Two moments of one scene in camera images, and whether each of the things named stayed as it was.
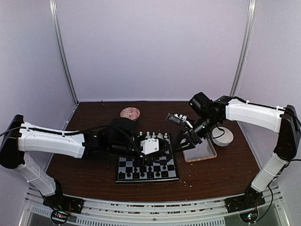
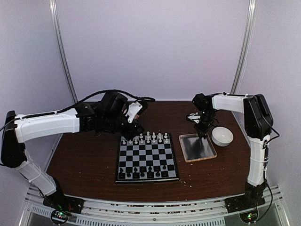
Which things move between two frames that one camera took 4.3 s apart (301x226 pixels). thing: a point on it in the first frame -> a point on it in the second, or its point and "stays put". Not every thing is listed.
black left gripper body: (116, 149) -> (112, 122)
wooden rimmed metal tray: (205, 150) stays put
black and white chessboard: (135, 170) stays put
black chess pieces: (150, 173) stays put
